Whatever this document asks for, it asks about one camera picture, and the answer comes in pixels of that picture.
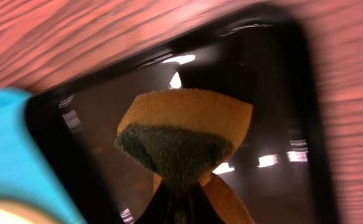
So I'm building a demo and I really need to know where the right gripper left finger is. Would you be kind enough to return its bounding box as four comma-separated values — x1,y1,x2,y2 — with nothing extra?
134,182,181,224

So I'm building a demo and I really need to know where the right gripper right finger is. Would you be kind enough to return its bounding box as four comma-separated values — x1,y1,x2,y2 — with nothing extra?
182,183,225,224

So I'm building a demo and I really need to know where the green yellow sponge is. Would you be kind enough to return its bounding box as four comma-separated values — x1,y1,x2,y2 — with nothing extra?
115,88,253,223

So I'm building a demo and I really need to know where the yellow green plate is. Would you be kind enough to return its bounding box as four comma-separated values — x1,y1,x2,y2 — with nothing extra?
0,200,60,224

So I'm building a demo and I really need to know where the black water tray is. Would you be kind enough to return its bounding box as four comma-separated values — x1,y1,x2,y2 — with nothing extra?
25,2,339,223

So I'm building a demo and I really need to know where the teal plastic tray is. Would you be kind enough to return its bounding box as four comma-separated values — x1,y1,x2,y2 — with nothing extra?
0,88,86,223

